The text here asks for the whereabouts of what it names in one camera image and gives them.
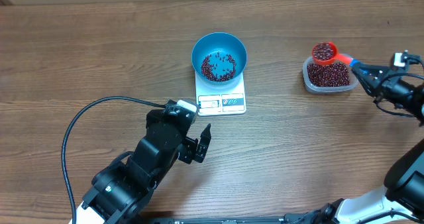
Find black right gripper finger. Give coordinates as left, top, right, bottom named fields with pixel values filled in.
left=352, top=68, right=378, bottom=97
left=356, top=62, right=388, bottom=78

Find red measuring scoop blue handle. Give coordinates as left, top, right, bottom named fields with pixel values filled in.
left=311, top=42, right=358, bottom=66

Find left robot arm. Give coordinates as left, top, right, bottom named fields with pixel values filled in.
left=71, top=108, right=211, bottom=223

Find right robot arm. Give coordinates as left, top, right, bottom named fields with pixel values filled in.
left=294, top=60, right=423, bottom=223

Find white digital kitchen scale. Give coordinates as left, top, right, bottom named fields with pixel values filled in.
left=195, top=73, right=246, bottom=117

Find red beans in scoop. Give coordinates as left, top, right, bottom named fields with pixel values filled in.
left=312, top=42, right=335, bottom=61

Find red beans in bowl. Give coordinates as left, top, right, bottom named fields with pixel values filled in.
left=201, top=52, right=237, bottom=82

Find blue bowl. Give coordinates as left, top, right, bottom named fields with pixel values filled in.
left=191, top=32, right=248, bottom=84

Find clear plastic container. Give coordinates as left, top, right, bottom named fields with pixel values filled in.
left=302, top=56, right=359, bottom=93

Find right black cable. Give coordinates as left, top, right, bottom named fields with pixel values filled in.
left=374, top=53, right=424, bottom=119

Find black cable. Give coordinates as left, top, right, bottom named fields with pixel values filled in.
left=60, top=95, right=166, bottom=224
left=374, top=53, right=424, bottom=119

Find left black cable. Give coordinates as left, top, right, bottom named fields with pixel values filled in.
left=60, top=95, right=166, bottom=224

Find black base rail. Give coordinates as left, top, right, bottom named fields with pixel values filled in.
left=131, top=211, right=317, bottom=224

